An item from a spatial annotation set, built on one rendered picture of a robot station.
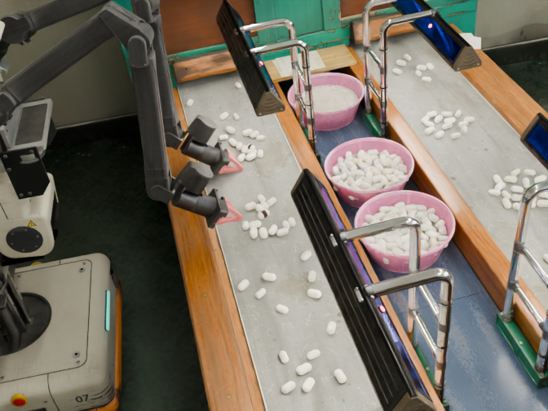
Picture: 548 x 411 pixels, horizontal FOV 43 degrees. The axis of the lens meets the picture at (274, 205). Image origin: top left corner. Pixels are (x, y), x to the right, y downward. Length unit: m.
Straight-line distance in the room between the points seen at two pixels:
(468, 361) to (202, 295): 0.66
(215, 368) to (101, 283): 1.08
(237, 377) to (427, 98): 1.27
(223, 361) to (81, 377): 0.83
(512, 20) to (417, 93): 1.65
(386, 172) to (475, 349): 0.63
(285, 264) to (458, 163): 0.64
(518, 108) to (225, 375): 1.31
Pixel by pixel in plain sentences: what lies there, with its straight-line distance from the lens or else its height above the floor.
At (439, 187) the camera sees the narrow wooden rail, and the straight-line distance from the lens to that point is 2.03.
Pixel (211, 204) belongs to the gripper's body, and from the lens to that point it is 1.82.
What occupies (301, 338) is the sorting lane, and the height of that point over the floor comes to 0.74.
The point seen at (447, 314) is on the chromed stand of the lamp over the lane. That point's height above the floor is 1.00.
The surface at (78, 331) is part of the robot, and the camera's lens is 2.48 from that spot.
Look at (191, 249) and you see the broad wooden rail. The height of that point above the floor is 0.76.
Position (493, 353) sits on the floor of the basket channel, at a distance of 1.75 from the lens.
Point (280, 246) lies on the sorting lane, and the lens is 1.90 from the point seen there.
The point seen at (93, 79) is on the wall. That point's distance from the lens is 3.71.
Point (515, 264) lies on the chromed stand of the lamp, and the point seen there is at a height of 0.91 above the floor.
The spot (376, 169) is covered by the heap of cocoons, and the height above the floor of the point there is 0.73.
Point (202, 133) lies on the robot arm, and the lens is 2.06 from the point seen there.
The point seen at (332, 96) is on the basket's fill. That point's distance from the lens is 2.50.
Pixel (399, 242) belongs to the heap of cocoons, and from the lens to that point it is 1.89.
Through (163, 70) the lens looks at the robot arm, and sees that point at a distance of 2.03.
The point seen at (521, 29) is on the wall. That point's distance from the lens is 4.12.
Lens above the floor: 2.05
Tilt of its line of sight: 40 degrees down
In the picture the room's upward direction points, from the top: 8 degrees counter-clockwise
